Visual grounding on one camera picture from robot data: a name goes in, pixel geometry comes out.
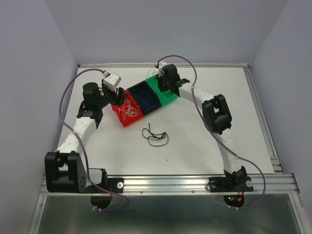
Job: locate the red plastic bin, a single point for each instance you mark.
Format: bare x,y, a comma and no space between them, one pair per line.
129,112

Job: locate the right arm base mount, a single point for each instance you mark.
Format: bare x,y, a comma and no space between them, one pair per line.
226,185

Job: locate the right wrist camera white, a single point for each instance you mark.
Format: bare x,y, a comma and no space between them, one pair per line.
161,66

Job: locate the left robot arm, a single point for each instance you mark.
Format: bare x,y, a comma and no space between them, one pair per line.
67,168

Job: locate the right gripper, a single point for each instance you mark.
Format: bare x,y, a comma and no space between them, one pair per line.
162,88

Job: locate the black plastic bin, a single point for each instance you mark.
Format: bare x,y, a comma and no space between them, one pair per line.
145,97

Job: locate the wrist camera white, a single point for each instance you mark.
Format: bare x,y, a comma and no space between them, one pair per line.
111,80
161,66

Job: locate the green plastic bin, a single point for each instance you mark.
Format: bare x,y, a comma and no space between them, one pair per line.
166,97

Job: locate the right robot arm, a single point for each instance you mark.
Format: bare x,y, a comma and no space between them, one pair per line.
213,111

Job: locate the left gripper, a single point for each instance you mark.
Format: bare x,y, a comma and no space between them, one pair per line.
119,100

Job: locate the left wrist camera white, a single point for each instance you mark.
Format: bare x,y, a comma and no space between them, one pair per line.
111,80

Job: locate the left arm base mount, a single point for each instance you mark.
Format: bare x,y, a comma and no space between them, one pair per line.
112,184

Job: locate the aluminium front rail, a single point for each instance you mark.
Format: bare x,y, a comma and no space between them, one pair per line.
189,185

